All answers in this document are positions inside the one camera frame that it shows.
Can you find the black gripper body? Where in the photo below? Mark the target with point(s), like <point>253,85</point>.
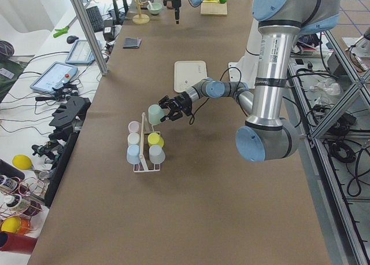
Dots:
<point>181,102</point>
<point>175,0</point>

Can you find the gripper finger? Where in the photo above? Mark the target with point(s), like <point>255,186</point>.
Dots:
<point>166,103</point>
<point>177,15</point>
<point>173,115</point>

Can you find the green cup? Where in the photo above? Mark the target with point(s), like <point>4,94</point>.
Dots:
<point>156,113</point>

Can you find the cream rabbit tray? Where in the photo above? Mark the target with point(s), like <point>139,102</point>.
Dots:
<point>188,73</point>

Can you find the yellow cup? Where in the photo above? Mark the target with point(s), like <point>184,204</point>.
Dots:
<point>154,138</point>

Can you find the pink cup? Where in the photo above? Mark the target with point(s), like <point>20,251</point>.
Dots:
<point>134,127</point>

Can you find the grey cup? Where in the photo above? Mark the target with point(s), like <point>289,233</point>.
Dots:
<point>156,154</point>

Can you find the cream white cup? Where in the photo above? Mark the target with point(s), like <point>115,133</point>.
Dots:
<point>133,138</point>

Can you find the light blue cup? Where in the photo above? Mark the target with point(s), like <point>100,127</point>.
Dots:
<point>133,152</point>

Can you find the green bowl with spoon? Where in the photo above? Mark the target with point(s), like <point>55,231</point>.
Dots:
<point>154,8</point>

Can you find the wooden cutting board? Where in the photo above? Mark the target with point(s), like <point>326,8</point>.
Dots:
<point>213,8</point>

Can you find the wooden mug tree stand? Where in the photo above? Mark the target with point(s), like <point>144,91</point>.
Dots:
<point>140,18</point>

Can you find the folded grey cloth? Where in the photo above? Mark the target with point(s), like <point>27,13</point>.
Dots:
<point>132,43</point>

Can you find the black keyboard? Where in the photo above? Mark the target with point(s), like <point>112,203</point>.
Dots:
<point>95,18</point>

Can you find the teach pendant tablet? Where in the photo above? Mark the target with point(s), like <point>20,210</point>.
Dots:
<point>80,53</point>
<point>54,77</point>

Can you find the black gripper holder stand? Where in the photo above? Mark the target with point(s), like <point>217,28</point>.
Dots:
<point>65,114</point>

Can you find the black computer mouse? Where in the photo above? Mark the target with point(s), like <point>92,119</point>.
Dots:
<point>71,39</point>

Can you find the yellow lemon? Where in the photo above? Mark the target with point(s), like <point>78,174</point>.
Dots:
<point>22,162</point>

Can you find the sauce bottle white cap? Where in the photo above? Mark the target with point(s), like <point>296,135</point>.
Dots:
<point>8,185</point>

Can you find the red cylindrical container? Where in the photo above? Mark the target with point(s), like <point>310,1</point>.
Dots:
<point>14,243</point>

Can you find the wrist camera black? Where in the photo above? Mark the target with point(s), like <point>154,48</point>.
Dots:
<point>167,3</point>

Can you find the wooden rack handle dowel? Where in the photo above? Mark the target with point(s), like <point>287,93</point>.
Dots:
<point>142,136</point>

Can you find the white wire cup rack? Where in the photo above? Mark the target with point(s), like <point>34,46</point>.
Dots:
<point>145,164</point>

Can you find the aluminium frame post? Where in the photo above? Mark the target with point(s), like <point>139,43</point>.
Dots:
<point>90,35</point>

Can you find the green handled tool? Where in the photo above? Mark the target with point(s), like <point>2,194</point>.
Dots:
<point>61,31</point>

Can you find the copper wire basket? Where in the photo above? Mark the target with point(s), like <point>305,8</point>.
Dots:
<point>19,223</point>

